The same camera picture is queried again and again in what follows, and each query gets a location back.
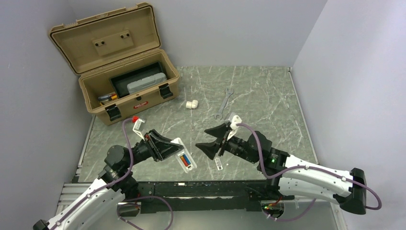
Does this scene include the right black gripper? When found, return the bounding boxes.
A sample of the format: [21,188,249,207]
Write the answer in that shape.
[196,123,258,163]

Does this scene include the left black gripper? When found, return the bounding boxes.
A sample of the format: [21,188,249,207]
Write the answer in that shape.
[124,129,184,168]

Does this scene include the white battery cover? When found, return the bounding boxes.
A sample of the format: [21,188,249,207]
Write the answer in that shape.
[214,157,223,171]

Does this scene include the orange red AA battery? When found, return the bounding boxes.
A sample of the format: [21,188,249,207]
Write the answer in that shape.
[180,155,190,168]

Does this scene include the white remote control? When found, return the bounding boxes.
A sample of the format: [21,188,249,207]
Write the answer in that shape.
[171,138,197,173]

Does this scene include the small blue battery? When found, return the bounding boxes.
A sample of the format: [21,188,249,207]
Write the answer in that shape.
[182,154,191,167]

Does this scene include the white pvc elbow fitting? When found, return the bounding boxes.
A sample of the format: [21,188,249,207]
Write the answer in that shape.
[185,100,199,109]

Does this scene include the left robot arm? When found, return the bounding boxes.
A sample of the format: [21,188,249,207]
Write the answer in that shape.
[33,129,186,230]

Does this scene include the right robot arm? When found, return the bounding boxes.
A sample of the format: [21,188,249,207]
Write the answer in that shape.
[195,123,367,215]

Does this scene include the silver open-end wrench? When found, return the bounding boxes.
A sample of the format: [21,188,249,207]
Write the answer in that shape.
[214,88,234,119]

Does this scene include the grey plastic case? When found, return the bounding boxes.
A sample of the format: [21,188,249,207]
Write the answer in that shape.
[127,72,167,94]

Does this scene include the black tray in toolbox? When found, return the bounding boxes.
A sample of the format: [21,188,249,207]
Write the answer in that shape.
[110,62,166,98]

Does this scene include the tan plastic toolbox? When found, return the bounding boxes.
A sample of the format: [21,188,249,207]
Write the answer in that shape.
[49,2,180,126]

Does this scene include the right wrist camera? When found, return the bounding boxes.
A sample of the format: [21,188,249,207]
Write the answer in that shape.
[224,112,242,140]

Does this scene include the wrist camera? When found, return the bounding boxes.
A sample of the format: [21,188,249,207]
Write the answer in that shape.
[132,116,146,139]
[224,112,242,140]

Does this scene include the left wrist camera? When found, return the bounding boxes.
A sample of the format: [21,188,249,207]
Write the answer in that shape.
[132,116,146,139]

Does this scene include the purple base cable loop left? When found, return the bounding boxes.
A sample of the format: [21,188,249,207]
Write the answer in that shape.
[116,196,174,230]

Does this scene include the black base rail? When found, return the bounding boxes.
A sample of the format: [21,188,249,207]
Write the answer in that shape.
[127,180,290,214]

